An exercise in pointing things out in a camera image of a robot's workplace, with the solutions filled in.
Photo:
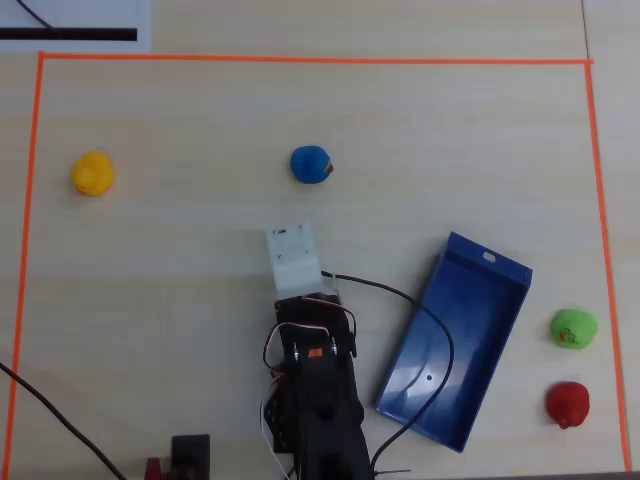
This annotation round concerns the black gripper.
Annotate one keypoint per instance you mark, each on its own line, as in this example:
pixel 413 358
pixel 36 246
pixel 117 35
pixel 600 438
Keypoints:
pixel 306 311

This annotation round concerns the green rubber duck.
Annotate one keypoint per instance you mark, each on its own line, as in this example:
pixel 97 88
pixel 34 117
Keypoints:
pixel 575 322

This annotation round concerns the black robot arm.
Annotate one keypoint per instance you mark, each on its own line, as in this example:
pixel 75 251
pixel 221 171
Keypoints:
pixel 325 400

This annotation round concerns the blue rubber duck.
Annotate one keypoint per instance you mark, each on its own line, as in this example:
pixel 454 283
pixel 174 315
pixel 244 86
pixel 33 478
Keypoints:
pixel 307 165

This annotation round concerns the blue plastic box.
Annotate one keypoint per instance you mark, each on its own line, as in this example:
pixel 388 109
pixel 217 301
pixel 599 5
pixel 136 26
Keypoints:
pixel 482 310

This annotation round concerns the yellow rubber duck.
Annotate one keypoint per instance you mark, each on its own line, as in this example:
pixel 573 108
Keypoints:
pixel 92 172

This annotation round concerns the red rubber duck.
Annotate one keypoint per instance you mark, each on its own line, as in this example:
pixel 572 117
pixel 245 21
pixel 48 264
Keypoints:
pixel 567 402

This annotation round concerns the orange tape strip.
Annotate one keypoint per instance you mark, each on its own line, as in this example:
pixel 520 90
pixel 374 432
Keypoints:
pixel 300 59
pixel 27 210
pixel 602 225

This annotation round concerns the white paper with black bar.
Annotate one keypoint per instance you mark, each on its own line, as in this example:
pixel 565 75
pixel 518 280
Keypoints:
pixel 100 15

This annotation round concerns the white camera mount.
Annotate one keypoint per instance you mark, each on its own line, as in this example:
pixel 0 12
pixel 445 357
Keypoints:
pixel 292 255

